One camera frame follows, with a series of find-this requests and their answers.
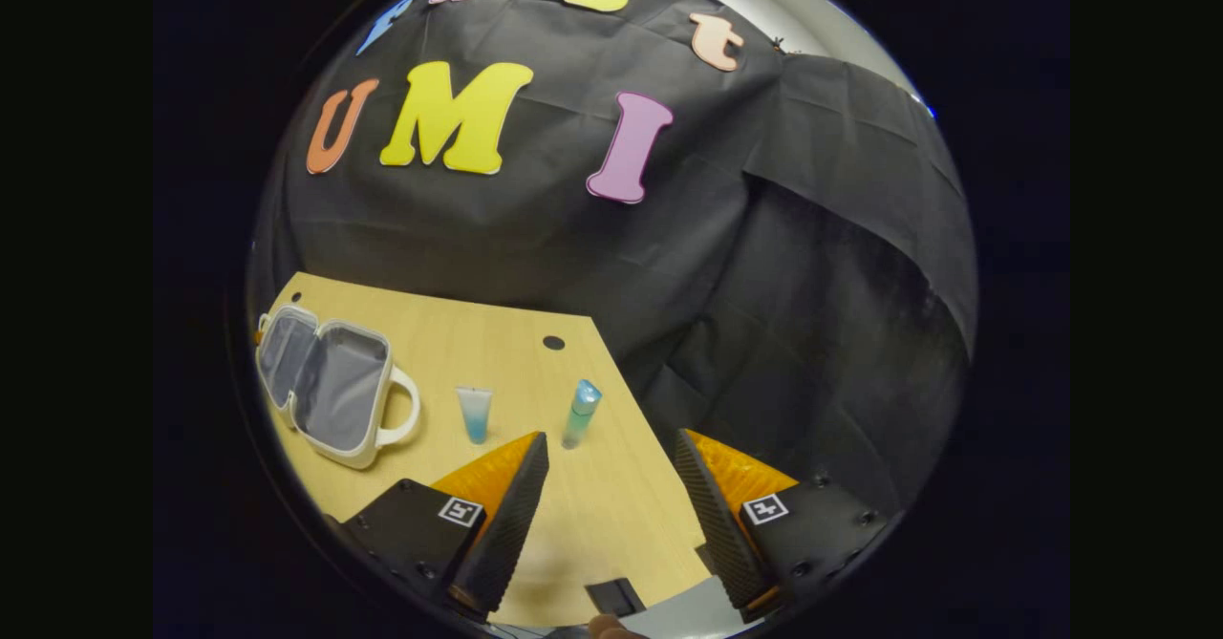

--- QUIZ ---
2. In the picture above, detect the black backdrop cloth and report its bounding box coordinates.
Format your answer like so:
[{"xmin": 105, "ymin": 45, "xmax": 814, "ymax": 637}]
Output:
[{"xmin": 247, "ymin": 0, "xmax": 978, "ymax": 516}]

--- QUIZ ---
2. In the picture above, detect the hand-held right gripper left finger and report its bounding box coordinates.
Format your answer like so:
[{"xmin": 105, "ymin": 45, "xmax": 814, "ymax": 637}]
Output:
[{"xmin": 342, "ymin": 431, "xmax": 551, "ymax": 626}]

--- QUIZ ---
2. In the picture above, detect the grey flat sheet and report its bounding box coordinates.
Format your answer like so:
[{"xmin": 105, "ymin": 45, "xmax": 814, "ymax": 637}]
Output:
[{"xmin": 621, "ymin": 574, "xmax": 765, "ymax": 639}]

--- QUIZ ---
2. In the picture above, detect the blue-green skin care bottle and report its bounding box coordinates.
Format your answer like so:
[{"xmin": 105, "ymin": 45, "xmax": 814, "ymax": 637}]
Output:
[{"xmin": 560, "ymin": 378, "xmax": 604, "ymax": 452}]

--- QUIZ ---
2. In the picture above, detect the small black flat object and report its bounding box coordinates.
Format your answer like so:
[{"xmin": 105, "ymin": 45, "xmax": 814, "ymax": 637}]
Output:
[{"xmin": 585, "ymin": 577, "xmax": 647, "ymax": 619}]

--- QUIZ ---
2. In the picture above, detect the white suitcase with grey lining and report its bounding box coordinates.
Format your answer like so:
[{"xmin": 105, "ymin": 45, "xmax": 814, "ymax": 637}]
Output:
[{"xmin": 255, "ymin": 303, "xmax": 422, "ymax": 471}]

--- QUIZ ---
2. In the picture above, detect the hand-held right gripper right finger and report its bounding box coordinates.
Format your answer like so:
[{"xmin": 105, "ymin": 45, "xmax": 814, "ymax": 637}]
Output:
[{"xmin": 676, "ymin": 429, "xmax": 896, "ymax": 626}]

